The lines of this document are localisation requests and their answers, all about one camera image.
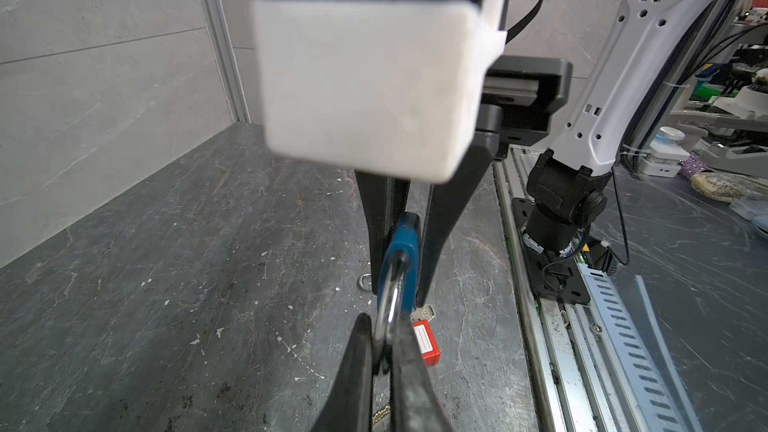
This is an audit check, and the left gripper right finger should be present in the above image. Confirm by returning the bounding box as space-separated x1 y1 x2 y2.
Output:
390 320 453 432

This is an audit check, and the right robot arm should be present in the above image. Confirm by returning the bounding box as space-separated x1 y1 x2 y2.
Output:
356 0 736 311

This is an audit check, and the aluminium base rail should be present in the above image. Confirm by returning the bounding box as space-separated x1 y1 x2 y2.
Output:
493 148 702 431

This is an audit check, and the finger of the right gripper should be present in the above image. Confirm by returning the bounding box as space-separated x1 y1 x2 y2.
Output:
355 170 411 294

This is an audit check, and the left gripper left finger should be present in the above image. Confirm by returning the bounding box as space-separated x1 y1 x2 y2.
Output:
310 313 374 432

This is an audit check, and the blue padlock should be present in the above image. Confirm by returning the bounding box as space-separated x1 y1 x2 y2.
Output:
373 212 420 349

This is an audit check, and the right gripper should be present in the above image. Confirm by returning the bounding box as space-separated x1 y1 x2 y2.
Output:
415 55 573 306

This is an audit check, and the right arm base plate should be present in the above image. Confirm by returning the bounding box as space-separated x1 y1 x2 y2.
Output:
512 198 591 305

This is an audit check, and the red padlock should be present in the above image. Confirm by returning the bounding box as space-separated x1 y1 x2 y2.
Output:
413 320 441 367

